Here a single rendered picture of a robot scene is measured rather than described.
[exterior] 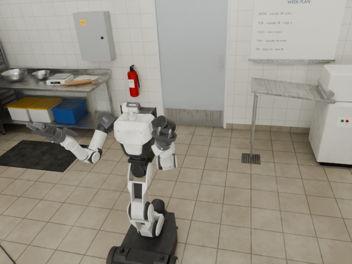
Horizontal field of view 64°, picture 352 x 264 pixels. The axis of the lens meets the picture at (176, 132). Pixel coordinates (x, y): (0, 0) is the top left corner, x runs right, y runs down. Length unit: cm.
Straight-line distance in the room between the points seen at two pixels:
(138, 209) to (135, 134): 63
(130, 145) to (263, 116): 299
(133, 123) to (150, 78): 277
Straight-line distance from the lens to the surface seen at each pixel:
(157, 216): 266
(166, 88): 465
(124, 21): 458
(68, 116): 481
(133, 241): 271
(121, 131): 195
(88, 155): 200
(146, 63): 459
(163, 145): 147
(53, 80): 472
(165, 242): 266
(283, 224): 314
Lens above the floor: 220
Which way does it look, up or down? 28 degrees down
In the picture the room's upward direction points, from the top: 3 degrees counter-clockwise
